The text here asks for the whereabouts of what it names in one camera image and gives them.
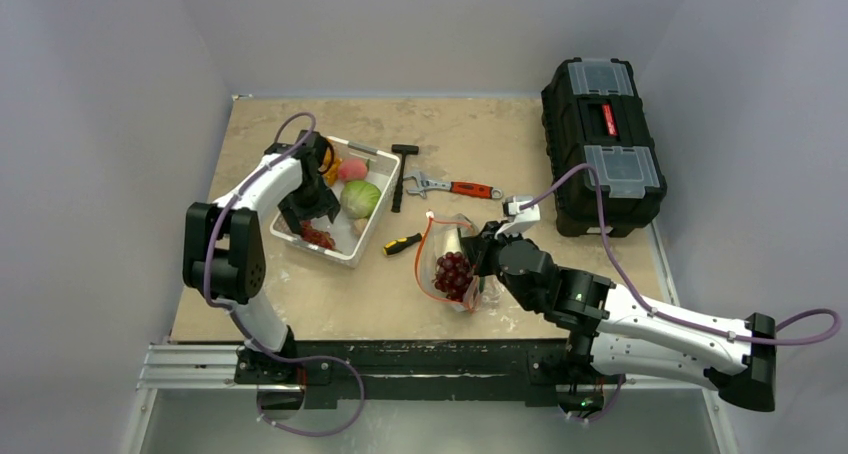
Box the beige toy garlic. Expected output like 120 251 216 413
352 218 369 237

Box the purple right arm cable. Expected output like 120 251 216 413
516 164 844 424

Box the small red grape cluster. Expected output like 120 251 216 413
300 221 336 251

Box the green toy cabbage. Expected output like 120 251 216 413
339 180 382 219

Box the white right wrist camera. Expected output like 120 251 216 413
495 195 541 238

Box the black hammer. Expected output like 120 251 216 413
391 144 420 213

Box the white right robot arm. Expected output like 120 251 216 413
460 221 776 412

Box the clear zip top bag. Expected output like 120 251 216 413
414 211 497 314

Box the red handled adjustable wrench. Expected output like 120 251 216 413
403 171 504 200

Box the pink toy peach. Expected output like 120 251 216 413
337 157 369 183

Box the black toolbox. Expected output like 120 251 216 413
541 57 667 237

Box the purple toy grape bunch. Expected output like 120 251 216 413
433 251 474 302

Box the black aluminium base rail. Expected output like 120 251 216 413
136 336 654 413

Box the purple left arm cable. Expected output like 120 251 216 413
201 111 367 439

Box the yellow black screwdriver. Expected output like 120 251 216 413
383 233 423 257

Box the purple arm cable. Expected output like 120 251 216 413
516 164 844 424
201 111 367 439

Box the white plastic basket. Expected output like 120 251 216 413
269 136 400 268

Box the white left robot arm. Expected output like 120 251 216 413
182 130 341 383

